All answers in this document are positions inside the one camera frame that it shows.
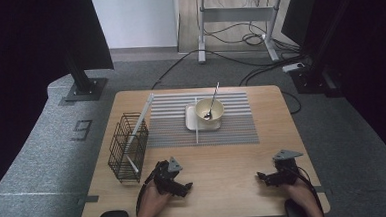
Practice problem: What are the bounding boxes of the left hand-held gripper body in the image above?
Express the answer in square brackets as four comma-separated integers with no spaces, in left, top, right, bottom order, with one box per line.
[152,156,186,196]

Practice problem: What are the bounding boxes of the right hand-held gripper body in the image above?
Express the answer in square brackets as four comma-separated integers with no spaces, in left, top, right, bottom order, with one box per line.
[271,148,305,187]

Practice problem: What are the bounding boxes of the black wire basket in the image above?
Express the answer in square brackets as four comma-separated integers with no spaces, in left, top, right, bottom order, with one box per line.
[104,111,153,185]

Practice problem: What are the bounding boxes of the person's right hand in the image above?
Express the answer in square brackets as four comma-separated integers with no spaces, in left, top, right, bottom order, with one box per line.
[283,179,316,212]

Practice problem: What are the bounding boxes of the person's left hand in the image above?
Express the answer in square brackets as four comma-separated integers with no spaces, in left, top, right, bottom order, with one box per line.
[138,184,174,217]

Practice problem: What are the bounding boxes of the grey striped placemat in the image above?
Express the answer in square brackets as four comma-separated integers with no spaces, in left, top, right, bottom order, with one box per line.
[143,89,261,150]

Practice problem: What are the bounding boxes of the white square plate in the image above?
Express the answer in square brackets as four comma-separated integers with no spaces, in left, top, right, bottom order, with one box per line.
[184,101,223,133]

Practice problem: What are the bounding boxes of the cream bowl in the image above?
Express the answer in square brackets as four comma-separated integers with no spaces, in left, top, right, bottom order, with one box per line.
[194,97,226,124]

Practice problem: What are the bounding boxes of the metal spoon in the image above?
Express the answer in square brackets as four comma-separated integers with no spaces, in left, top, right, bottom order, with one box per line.
[202,81,223,121]

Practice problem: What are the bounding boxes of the black metal stand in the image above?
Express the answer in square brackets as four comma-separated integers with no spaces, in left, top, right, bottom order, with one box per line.
[284,0,369,96]
[61,47,109,103]

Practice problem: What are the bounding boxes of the white power strip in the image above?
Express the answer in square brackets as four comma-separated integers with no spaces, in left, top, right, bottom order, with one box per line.
[281,62,306,74]

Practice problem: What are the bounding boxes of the black curtain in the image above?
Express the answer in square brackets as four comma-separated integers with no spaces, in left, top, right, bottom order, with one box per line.
[0,0,121,202]
[279,0,386,182]

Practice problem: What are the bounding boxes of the white metal desk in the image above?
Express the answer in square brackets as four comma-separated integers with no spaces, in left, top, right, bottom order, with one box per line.
[188,0,323,66]

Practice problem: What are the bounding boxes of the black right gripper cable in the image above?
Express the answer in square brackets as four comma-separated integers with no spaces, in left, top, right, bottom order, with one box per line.
[295,165,324,217]

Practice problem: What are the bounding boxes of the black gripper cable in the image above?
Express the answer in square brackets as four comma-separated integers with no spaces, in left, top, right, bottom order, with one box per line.
[295,165,324,217]
[133,168,163,217]

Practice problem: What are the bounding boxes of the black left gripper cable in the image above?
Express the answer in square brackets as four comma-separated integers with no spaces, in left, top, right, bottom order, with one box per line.
[133,168,163,217]

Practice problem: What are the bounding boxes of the long black floor cable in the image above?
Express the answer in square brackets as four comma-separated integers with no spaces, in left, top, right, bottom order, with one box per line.
[149,44,309,91]

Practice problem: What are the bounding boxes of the tangled black cables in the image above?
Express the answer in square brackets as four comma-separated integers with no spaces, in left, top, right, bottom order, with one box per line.
[202,17,301,56]

